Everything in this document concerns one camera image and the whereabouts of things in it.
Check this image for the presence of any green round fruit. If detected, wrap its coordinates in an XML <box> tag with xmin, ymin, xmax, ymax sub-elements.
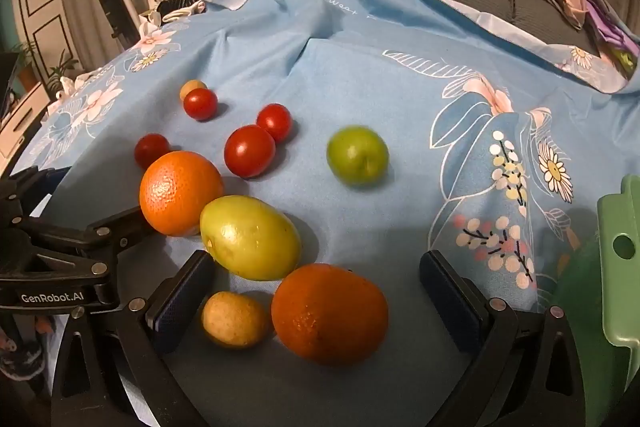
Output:
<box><xmin>326</xmin><ymin>125</ymin><xmax>390</xmax><ymax>186</ymax></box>

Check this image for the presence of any yellow-brown oval fruit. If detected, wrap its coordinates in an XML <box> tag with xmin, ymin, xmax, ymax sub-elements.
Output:
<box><xmin>201</xmin><ymin>291</ymin><xmax>271</xmax><ymax>349</ymax></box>

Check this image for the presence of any small tan round fruit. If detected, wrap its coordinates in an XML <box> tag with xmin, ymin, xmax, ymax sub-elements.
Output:
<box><xmin>179</xmin><ymin>79</ymin><xmax>208</xmax><ymax>102</ymax></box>

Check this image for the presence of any green oval mango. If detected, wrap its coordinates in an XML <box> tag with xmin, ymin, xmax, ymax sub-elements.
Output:
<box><xmin>199</xmin><ymin>195</ymin><xmax>302</xmax><ymax>282</ymax></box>

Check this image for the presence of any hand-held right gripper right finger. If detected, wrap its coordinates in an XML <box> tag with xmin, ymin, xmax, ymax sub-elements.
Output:
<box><xmin>419</xmin><ymin>249</ymin><xmax>588</xmax><ymax>427</ymax></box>

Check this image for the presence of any white drawer cabinet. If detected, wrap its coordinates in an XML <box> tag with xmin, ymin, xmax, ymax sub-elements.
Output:
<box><xmin>0</xmin><ymin>82</ymin><xmax>49</xmax><ymax>158</ymax></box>

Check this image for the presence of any black and white clothes pile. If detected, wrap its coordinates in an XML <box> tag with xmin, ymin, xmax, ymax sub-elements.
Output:
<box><xmin>149</xmin><ymin>0</ymin><xmax>208</xmax><ymax>26</ymax></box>

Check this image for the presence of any orange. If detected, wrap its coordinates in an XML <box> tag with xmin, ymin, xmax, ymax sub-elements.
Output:
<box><xmin>139</xmin><ymin>150</ymin><xmax>225</xmax><ymax>238</ymax></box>
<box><xmin>271</xmin><ymin>263</ymin><xmax>390</xmax><ymax>367</ymax></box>

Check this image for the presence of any white crumpled cloth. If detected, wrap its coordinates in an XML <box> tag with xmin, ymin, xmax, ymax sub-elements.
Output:
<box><xmin>47</xmin><ymin>73</ymin><xmax>97</xmax><ymax>108</ymax></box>

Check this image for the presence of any purple cloth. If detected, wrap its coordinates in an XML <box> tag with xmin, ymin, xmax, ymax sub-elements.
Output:
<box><xmin>582</xmin><ymin>0</ymin><xmax>640</xmax><ymax>75</ymax></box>

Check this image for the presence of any red cherry tomato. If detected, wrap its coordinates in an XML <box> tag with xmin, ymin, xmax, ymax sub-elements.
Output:
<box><xmin>134</xmin><ymin>133</ymin><xmax>171</xmax><ymax>170</ymax></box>
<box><xmin>256</xmin><ymin>103</ymin><xmax>293</xmax><ymax>142</ymax></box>
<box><xmin>182</xmin><ymin>88</ymin><xmax>219</xmax><ymax>122</ymax></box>

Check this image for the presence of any green plastic basket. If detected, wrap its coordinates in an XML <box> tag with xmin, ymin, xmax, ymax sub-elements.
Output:
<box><xmin>552</xmin><ymin>174</ymin><xmax>640</xmax><ymax>427</ymax></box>

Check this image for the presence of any large red tomato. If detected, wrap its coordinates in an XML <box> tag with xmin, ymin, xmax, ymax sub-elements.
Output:
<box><xmin>223</xmin><ymin>125</ymin><xmax>277</xmax><ymax>179</ymax></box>

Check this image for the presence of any blue floral cloth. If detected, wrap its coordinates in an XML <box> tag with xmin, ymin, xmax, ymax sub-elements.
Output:
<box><xmin>10</xmin><ymin>0</ymin><xmax>640</xmax><ymax>427</ymax></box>

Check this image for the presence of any potted green plant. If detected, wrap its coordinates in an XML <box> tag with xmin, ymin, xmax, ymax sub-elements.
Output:
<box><xmin>44</xmin><ymin>51</ymin><xmax>82</xmax><ymax>94</ymax></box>

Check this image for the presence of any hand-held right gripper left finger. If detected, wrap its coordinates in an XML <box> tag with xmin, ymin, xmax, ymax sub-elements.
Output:
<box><xmin>50</xmin><ymin>249</ymin><xmax>217</xmax><ymax>427</ymax></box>

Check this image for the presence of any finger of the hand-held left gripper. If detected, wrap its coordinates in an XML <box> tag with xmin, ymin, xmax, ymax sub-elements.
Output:
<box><xmin>17</xmin><ymin>204</ymin><xmax>162</xmax><ymax>282</ymax></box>
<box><xmin>0</xmin><ymin>166</ymin><xmax>72</xmax><ymax>230</ymax></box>

